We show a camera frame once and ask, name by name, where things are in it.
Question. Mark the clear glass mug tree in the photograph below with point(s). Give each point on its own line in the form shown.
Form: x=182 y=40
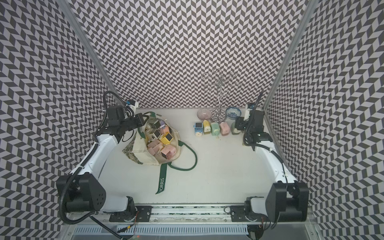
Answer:
x=219 y=83

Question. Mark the pink ceramic bowl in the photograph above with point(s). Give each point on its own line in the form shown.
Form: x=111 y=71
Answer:
x=204 y=114

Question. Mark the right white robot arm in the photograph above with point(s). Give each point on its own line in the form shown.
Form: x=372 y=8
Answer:
x=287 y=199

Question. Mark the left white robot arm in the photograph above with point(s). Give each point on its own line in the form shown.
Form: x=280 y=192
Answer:
x=81 y=195

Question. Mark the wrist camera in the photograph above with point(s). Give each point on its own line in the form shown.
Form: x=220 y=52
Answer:
x=249 y=107
x=119 y=113

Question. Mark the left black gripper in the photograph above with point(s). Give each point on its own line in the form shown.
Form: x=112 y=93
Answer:
x=138 y=117

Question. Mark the pink pencil sharpener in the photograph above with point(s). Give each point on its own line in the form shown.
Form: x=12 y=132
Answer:
x=224 y=128

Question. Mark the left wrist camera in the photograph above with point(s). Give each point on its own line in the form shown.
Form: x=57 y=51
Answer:
x=119 y=113

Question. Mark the cream tote bag green handles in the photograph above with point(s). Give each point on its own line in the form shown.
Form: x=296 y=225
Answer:
x=157 y=143

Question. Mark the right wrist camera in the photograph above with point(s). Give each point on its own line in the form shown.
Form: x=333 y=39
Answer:
x=249 y=107

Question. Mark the blue pencil sharpener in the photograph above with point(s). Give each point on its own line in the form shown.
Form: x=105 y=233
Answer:
x=199 y=129

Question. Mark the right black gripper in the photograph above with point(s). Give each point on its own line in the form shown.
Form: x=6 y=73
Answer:
x=238 y=123

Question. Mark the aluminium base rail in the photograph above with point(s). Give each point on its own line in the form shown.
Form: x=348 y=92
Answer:
x=207 y=221

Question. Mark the blue white ceramic bowl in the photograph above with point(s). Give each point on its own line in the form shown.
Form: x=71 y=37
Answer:
x=233 y=112

